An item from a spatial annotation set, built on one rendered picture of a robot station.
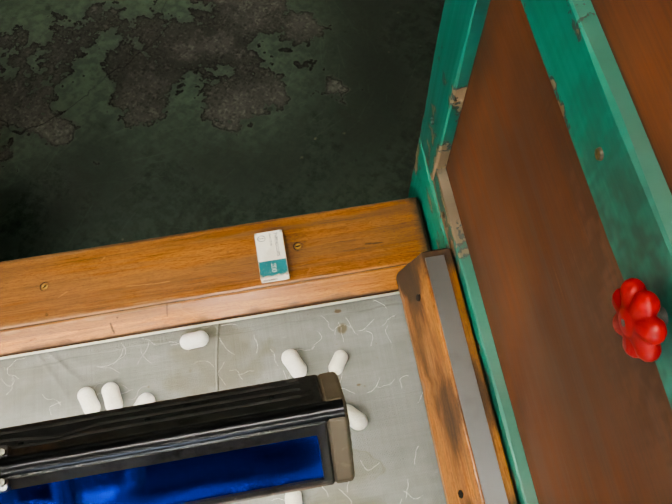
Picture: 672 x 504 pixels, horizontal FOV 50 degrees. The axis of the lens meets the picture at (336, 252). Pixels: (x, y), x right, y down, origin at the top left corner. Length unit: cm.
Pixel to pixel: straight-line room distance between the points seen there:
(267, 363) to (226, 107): 118
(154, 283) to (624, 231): 62
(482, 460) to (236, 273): 37
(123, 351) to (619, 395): 61
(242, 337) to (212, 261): 10
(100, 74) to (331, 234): 131
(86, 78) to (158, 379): 134
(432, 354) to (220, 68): 140
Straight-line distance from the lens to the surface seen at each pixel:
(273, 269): 88
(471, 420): 76
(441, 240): 87
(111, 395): 90
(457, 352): 77
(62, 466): 52
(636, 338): 40
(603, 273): 50
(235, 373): 89
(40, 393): 95
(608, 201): 44
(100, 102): 207
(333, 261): 91
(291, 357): 87
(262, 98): 199
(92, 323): 93
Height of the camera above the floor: 159
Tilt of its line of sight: 66 degrees down
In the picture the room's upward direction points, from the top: straight up
